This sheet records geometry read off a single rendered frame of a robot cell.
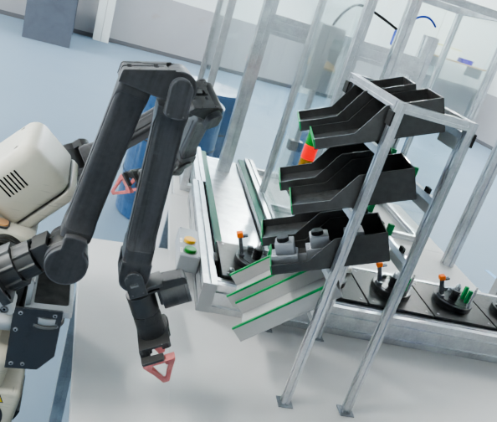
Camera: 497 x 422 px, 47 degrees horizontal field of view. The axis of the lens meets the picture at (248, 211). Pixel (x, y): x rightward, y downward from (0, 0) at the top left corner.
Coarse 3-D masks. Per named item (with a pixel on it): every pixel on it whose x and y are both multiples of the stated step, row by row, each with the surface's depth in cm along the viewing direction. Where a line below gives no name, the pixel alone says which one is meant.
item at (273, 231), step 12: (288, 216) 160; (300, 216) 159; (312, 216) 159; (324, 216) 145; (336, 216) 145; (264, 228) 160; (276, 228) 158; (288, 228) 157; (300, 228) 156; (312, 228) 147; (264, 240) 149
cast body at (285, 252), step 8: (280, 240) 136; (288, 240) 137; (280, 248) 136; (288, 248) 136; (296, 248) 139; (272, 256) 137; (280, 256) 137; (288, 256) 137; (296, 256) 136; (304, 256) 138; (272, 264) 138; (280, 264) 138
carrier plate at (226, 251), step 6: (216, 246) 195; (222, 246) 194; (228, 246) 195; (234, 246) 196; (222, 252) 189; (228, 252) 191; (234, 252) 192; (264, 252) 199; (222, 258) 186; (228, 258) 187; (222, 264) 182; (228, 264) 183; (234, 264) 184; (222, 270) 178; (228, 270) 179; (222, 276) 175; (228, 276) 176
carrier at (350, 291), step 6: (348, 270) 203; (348, 276) 201; (348, 282) 196; (354, 282) 198; (342, 288) 191; (348, 288) 192; (354, 288) 193; (342, 294) 187; (348, 294) 188; (354, 294) 189; (360, 294) 191; (342, 300) 184; (348, 300) 185; (354, 300) 185; (360, 300) 187
